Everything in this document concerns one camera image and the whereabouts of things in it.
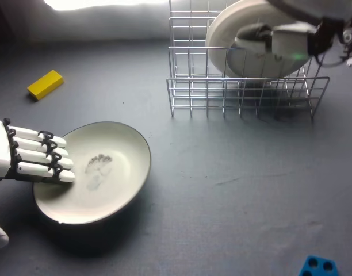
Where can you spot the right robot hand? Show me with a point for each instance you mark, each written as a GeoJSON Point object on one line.
{"type": "Point", "coordinates": [291, 40]}

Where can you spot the grey table cloth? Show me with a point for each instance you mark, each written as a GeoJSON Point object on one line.
{"type": "Point", "coordinates": [222, 187]}

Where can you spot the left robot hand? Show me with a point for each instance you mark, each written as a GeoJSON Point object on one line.
{"type": "Point", "coordinates": [29, 152]}

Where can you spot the blue pentagon block with holes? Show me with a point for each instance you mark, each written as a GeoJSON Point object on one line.
{"type": "Point", "coordinates": [319, 273]}

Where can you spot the white backdrop sheet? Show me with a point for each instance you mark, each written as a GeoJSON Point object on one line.
{"type": "Point", "coordinates": [107, 26]}

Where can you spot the white bowl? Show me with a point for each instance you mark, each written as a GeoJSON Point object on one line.
{"type": "Point", "coordinates": [115, 161]}

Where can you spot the yellow rectangular block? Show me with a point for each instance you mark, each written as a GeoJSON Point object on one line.
{"type": "Point", "coordinates": [45, 84]}

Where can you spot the plain cream white plate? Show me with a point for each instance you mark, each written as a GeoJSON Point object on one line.
{"type": "Point", "coordinates": [219, 28]}

